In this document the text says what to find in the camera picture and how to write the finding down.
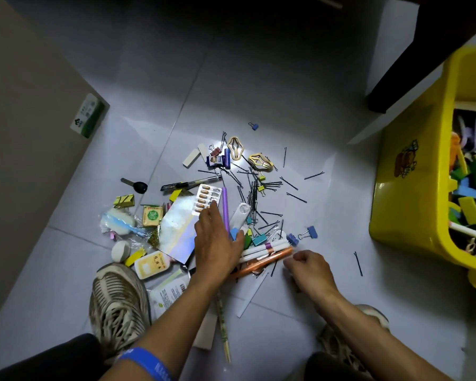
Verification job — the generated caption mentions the person's left shoe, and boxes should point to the person's left shoe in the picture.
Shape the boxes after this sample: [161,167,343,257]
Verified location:
[89,262,151,360]

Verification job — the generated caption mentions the green yellow tea sachet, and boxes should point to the green yellow tea sachet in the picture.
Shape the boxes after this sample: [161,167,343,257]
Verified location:
[142,205,164,228]

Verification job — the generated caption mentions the scatter of black hairpins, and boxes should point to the scatter of black hairpins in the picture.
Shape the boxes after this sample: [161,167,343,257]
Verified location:
[196,130,364,278]

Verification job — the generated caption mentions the person's left forearm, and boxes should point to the person's left forearm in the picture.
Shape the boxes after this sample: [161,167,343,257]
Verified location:
[99,273,223,381]

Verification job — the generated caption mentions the black car key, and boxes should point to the black car key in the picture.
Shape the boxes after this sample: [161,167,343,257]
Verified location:
[120,177,149,195]

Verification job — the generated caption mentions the person's left hand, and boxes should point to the person's left hand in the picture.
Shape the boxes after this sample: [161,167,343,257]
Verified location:
[193,200,246,292]

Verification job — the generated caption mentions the wooden chopsticks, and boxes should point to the wooden chopsticks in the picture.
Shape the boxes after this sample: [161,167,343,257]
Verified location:
[215,291,232,365]

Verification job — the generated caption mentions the clear bag of floss picks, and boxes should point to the clear bag of floss picks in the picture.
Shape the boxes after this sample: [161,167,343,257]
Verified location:
[99,208,148,239]

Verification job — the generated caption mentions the black pen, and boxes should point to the black pen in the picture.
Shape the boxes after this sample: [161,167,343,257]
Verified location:
[160,175,223,193]

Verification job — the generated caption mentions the person's right hand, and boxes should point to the person's right hand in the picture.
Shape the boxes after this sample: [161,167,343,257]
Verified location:
[282,249,342,304]

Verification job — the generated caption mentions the person's right forearm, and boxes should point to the person's right forearm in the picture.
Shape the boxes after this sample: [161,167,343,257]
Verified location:
[315,287,453,381]

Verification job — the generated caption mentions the person's right shoe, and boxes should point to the person's right shoe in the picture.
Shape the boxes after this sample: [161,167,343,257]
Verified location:
[317,304,390,377]

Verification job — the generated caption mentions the white green label pouch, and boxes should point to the white green label pouch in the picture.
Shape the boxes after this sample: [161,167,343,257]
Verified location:
[149,267,191,322]

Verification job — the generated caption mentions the blue wristband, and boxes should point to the blue wristband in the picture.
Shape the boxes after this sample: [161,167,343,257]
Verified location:
[117,347,175,381]

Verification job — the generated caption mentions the orange pill blister pack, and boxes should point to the orange pill blister pack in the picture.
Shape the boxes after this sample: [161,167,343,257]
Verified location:
[192,184,223,217]

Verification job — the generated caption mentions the dark wooden bed frame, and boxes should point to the dark wooden bed frame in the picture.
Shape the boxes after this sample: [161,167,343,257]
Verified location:
[301,0,476,114]

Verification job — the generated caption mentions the person's dark trousers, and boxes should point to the person's dark trousers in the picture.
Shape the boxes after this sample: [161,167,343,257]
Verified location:
[0,333,373,381]

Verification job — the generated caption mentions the white bottle opener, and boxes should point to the white bottle opener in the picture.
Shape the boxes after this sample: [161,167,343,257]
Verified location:
[228,202,251,231]

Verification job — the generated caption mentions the orange red pen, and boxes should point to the orange red pen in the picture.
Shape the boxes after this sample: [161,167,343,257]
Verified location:
[448,132,461,171]

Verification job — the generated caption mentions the person's shoe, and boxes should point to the person's shoe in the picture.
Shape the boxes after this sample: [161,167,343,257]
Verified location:
[317,304,390,377]
[89,262,151,360]

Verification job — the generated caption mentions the orange pencil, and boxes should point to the orange pencil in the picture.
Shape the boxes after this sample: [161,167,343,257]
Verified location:
[229,247,295,279]

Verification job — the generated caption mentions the yellow card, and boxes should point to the yellow card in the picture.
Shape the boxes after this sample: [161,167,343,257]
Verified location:
[134,249,173,280]

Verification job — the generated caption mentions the white sponge block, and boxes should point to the white sponge block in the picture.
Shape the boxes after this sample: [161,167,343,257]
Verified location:
[192,303,219,350]

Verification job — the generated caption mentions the yellow plastic bin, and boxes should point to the yellow plastic bin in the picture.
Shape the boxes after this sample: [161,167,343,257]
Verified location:
[369,45,476,295]

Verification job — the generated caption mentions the white purple marker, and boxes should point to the white purple marker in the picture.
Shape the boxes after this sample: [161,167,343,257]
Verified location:
[242,238,290,257]

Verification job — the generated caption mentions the white orange pen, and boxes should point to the white orange pen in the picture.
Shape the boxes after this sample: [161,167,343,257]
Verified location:
[237,249,270,264]

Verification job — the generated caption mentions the brown cardboard panel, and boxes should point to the brown cardboard panel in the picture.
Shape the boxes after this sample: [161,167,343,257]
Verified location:
[0,0,110,338]

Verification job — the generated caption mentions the blue card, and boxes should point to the blue card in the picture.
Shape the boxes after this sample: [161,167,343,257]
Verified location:
[157,194,201,265]

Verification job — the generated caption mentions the green white small box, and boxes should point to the green white small box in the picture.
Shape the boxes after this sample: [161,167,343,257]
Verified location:
[70,93,106,139]

